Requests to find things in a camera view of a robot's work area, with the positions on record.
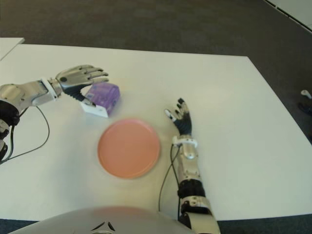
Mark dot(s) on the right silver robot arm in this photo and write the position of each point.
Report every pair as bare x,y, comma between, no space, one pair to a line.
190,165

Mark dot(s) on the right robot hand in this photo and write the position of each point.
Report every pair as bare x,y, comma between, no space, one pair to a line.
184,123

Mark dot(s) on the silver robot torso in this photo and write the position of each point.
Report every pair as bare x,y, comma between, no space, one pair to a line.
122,219

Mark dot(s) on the purple tissue paper pack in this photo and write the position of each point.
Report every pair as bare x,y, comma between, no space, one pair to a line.
107,95

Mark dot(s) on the white neighbouring table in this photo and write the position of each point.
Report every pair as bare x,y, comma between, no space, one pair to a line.
8,46

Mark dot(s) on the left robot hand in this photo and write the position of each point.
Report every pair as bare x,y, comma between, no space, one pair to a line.
73,78

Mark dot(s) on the pink round plate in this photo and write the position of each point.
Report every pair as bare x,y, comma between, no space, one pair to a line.
129,148

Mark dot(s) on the small white floor object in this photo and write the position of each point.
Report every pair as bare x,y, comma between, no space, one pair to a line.
306,93

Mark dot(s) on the white desk with dark edge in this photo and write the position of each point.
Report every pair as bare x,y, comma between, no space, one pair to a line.
292,7

